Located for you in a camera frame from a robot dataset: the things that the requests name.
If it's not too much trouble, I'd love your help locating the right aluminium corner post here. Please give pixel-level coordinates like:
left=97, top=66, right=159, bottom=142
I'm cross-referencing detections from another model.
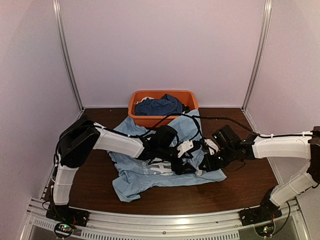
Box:
left=241, top=0, right=273, bottom=112

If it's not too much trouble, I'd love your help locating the painted round brooch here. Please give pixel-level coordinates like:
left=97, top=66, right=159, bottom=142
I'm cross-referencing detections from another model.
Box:
left=195, top=169, right=204, bottom=177

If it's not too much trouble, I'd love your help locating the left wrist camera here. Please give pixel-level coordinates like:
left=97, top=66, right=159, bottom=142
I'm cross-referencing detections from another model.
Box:
left=176, top=140, right=201, bottom=158

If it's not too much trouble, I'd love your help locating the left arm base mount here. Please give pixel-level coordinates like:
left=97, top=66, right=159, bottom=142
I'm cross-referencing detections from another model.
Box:
left=42, top=198, right=90, bottom=227

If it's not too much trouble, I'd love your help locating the dark blue garment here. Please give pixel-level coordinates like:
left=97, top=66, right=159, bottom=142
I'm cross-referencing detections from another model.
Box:
left=134, top=94, right=186, bottom=116

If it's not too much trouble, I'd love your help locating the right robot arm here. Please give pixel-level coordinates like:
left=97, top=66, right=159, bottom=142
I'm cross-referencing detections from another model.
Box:
left=199, top=125, right=320, bottom=221

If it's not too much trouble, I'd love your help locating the light blue printed t-shirt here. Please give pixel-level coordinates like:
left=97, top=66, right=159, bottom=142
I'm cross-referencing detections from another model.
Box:
left=108, top=116, right=227, bottom=203

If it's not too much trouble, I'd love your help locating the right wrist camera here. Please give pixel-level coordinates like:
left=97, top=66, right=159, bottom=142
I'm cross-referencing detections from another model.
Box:
left=205, top=124, right=241, bottom=158

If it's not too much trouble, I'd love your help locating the orange plastic basin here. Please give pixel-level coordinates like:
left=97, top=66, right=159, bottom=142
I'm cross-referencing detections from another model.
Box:
left=128, top=90, right=199, bottom=128

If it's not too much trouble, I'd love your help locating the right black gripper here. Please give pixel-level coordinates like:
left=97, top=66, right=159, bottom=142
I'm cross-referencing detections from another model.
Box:
left=199, top=145, right=236, bottom=173

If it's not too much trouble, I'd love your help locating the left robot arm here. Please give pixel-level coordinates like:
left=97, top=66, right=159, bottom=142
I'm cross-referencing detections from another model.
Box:
left=49, top=119, right=196, bottom=222

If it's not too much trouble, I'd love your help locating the left aluminium corner post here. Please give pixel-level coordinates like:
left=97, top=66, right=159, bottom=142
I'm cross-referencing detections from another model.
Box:
left=52, top=0, right=84, bottom=112

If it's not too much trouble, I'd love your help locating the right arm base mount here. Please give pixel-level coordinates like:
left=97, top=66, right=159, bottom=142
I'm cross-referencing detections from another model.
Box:
left=238, top=206, right=282, bottom=226

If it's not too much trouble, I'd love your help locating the aluminium corner post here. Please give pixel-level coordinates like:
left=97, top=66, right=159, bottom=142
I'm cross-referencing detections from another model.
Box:
left=52, top=0, right=84, bottom=112
left=241, top=0, right=273, bottom=112

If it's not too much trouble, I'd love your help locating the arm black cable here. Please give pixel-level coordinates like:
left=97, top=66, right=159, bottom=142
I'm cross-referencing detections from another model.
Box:
left=129, top=112, right=203, bottom=143
left=189, top=115, right=263, bottom=138

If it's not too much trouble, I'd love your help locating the aluminium front rail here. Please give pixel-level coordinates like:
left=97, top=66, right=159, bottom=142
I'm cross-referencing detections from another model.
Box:
left=18, top=198, right=311, bottom=240

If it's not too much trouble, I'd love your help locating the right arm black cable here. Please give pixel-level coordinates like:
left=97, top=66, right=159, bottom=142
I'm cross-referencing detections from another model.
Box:
left=189, top=115, right=263, bottom=138

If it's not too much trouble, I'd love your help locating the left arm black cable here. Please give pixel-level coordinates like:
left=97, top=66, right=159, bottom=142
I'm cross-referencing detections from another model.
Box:
left=129, top=112, right=203, bottom=143

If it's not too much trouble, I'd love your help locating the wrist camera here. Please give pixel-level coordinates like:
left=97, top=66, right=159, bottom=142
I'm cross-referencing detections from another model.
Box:
left=176, top=140, right=201, bottom=158
left=205, top=124, right=241, bottom=158

